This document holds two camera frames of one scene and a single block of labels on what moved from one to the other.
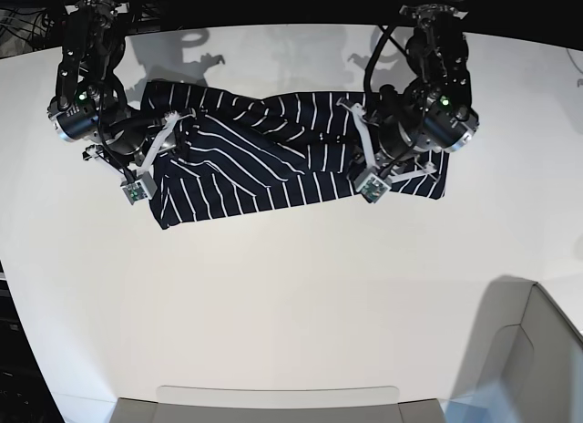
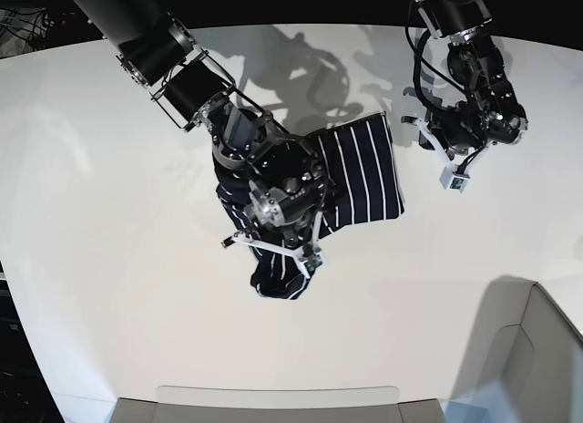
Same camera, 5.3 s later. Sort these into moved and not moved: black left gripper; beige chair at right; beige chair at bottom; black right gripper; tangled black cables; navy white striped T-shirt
Moved: black left gripper; black right gripper; navy white striped T-shirt
Not moved: tangled black cables; beige chair at right; beige chair at bottom
